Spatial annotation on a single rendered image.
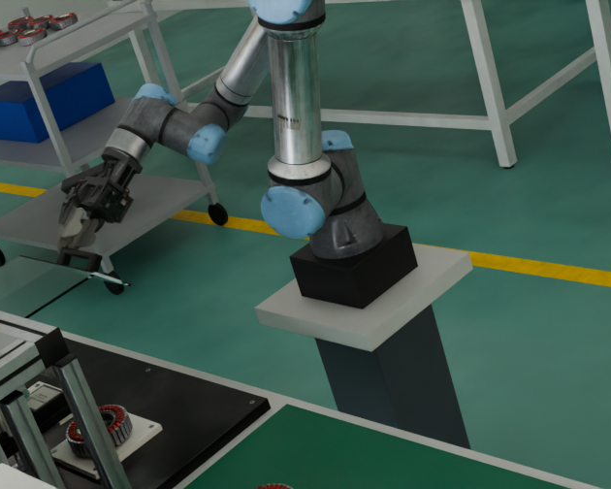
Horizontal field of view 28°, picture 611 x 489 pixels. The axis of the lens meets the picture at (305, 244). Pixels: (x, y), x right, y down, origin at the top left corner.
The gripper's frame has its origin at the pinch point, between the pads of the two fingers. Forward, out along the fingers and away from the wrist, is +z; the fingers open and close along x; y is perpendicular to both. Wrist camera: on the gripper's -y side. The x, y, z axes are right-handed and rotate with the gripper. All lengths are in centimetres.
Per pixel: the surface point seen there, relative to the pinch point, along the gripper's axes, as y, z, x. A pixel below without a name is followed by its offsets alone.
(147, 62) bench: -297, -170, 173
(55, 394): 19.5, 25.0, 1.0
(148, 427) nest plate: 23.3, 21.8, 18.8
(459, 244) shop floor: -72, -100, 180
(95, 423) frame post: 36.9, 27.5, -2.1
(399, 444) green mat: 67, 9, 30
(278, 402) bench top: 37.0, 7.8, 30.8
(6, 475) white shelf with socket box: 80, 42, -42
